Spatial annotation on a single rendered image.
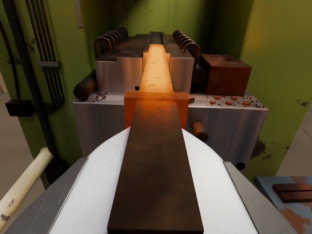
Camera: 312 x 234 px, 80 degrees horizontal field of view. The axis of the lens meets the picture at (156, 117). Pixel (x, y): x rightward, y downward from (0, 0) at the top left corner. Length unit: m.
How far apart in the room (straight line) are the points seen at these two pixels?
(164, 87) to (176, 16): 0.71
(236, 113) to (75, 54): 0.43
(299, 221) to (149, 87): 0.42
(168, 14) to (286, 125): 0.60
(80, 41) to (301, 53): 0.59
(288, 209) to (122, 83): 0.44
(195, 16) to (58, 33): 0.53
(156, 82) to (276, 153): 0.67
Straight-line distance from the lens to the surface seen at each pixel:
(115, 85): 0.42
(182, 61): 0.40
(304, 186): 0.57
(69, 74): 0.60
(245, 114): 0.41
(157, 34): 0.79
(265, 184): 0.55
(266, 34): 0.59
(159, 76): 0.20
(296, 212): 0.52
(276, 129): 0.74
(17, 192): 0.65
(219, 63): 0.43
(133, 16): 0.87
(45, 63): 0.60
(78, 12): 0.55
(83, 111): 0.39
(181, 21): 0.87
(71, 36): 0.57
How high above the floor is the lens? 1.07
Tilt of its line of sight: 30 degrees down
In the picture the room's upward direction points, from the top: 2 degrees clockwise
